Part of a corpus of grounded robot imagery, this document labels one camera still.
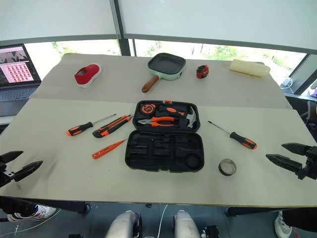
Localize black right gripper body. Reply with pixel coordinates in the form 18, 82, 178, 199
297, 145, 317, 180

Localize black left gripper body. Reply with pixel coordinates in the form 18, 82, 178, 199
0, 162, 13, 188

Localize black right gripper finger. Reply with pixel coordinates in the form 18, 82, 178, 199
281, 142, 311, 157
265, 153, 304, 176

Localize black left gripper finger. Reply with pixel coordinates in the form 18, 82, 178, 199
0, 150, 24, 165
10, 160, 44, 182

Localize orange black screwdriver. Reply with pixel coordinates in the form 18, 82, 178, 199
207, 120, 259, 150
66, 113, 117, 136

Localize black tape roll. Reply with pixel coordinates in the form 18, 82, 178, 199
218, 158, 237, 177

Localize orange voltage tester pen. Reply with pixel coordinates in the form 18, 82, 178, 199
92, 138, 129, 160

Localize orange black utility knife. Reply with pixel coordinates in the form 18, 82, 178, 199
92, 114, 132, 139

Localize black plastic tool case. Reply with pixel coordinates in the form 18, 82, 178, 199
124, 99, 205, 174

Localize person dark trouser leg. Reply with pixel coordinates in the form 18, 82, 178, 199
282, 207, 317, 230
0, 195, 38, 217

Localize white sneaker with blue stripes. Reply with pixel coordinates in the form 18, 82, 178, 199
7, 204, 58, 222

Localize open grey laptop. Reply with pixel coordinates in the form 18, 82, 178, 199
0, 44, 42, 103

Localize cream rolled cloth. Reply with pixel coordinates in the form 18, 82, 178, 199
229, 59, 271, 78

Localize silver robot left leg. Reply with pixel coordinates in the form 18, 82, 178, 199
105, 210, 142, 238

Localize silver robot leg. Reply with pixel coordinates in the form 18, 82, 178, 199
173, 210, 202, 238
105, 210, 142, 238

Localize red slip-on shoe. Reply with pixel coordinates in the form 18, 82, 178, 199
74, 63, 104, 89

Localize silver robot right leg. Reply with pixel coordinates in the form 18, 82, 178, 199
173, 210, 202, 238

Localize red black tape measure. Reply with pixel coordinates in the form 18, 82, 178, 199
196, 64, 210, 80

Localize orange black tape measure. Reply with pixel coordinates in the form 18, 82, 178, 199
139, 103, 157, 116

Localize white roller blind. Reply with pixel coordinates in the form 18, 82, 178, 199
118, 0, 317, 54
0, 0, 118, 42

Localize thin white floor cable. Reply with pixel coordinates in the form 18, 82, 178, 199
0, 209, 61, 237

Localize white charger with cable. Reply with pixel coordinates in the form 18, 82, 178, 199
280, 77, 294, 88

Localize claw hammer with black handle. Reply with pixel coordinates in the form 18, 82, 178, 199
158, 104, 199, 129

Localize orange handled pliers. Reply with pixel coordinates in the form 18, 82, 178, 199
136, 116, 176, 128

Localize white hanging cable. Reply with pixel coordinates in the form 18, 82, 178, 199
158, 204, 169, 238

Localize green pan with wooden handle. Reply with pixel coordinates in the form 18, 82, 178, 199
141, 52, 187, 94

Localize dark window frame post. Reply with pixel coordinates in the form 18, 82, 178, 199
108, 0, 137, 58

